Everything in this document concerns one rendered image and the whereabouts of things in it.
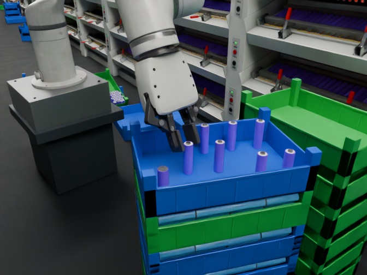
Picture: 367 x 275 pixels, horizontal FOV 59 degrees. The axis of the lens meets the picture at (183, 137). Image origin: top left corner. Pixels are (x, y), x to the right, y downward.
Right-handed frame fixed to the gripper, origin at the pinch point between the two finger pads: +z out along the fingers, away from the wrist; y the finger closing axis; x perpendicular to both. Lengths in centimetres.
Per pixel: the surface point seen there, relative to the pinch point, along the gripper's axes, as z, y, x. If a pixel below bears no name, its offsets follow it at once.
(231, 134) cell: 3.5, -12.0, 0.4
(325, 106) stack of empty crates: 6.8, -43.2, 5.1
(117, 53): -44, -95, -166
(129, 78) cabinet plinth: -24, -92, -156
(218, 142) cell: 2.7, -4.2, 4.2
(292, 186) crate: 12.8, -8.5, 14.1
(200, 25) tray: -31, -71, -55
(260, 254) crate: 25.9, -5.0, 5.7
